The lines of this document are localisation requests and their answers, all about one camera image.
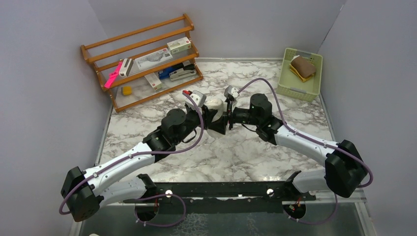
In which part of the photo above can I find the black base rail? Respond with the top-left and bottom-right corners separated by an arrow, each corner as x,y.
124,181 -> 316,214

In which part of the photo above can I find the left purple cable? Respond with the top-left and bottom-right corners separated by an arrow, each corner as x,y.
59,91 -> 205,216

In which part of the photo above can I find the long white flat box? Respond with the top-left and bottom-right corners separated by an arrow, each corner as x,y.
134,48 -> 173,71

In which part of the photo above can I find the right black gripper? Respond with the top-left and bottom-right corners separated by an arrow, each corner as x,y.
208,98 -> 261,135

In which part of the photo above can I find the white silver device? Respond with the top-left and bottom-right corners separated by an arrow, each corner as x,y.
119,59 -> 134,78

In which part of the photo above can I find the grey white stapler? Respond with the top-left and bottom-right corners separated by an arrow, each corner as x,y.
169,64 -> 196,82

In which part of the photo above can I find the white green box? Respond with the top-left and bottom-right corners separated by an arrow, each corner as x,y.
167,37 -> 192,55

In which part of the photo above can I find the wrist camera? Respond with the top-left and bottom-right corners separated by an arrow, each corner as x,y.
224,86 -> 239,101
185,90 -> 207,108

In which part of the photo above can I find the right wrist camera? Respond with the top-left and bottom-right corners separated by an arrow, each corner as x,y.
224,86 -> 239,101

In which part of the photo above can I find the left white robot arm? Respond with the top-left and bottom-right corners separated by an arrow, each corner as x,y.
59,105 -> 218,222

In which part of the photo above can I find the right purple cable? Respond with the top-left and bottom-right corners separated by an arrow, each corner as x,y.
236,78 -> 374,226

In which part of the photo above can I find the purple cable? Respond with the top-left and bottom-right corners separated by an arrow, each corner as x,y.
236,78 -> 374,226
59,91 -> 205,216

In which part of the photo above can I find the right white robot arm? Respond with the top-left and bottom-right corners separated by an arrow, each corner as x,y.
205,93 -> 370,200

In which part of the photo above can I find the orange wooden rack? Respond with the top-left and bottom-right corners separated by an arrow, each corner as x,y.
81,14 -> 203,113

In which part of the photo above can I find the pink plastic tool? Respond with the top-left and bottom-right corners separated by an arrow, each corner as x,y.
104,60 -> 122,89

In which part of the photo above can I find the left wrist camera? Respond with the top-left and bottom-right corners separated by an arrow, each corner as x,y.
185,90 -> 207,108

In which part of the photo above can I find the green plastic basket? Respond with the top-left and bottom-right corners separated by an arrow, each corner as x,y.
277,47 -> 323,102

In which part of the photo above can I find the yellow sponge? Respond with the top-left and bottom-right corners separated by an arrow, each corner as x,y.
120,86 -> 132,96

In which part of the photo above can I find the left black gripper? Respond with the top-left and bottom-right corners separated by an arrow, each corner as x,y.
174,103 -> 216,144

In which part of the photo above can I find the cream white towel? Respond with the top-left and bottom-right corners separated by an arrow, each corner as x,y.
205,98 -> 225,122

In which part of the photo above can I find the small white red box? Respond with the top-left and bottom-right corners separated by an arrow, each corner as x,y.
144,73 -> 162,91

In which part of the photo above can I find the blue stapler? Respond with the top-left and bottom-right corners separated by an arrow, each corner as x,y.
158,63 -> 183,80

